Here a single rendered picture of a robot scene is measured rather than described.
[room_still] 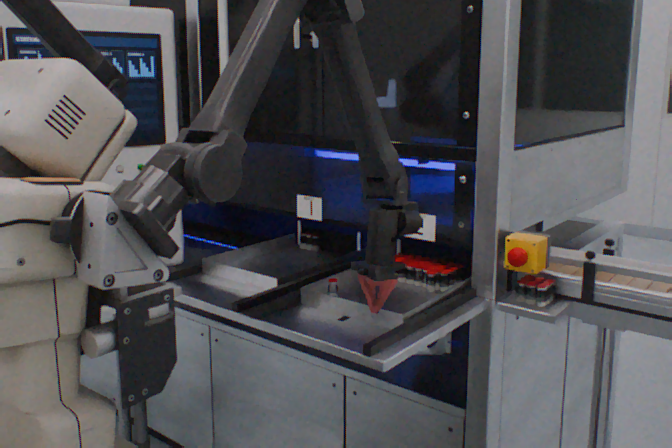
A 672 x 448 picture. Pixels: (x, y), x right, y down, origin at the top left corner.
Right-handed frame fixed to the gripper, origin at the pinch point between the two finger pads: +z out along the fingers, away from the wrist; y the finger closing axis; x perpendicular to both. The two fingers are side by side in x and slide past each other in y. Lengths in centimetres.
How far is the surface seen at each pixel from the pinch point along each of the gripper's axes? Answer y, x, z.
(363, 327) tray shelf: -1.7, 1.1, 3.7
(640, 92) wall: 477, 74, -105
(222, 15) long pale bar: 11, 65, -63
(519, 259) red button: 22.4, -19.1, -11.6
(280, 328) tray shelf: -11.8, 13.7, 5.4
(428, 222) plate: 25.2, 4.4, -15.9
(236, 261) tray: 13, 54, 1
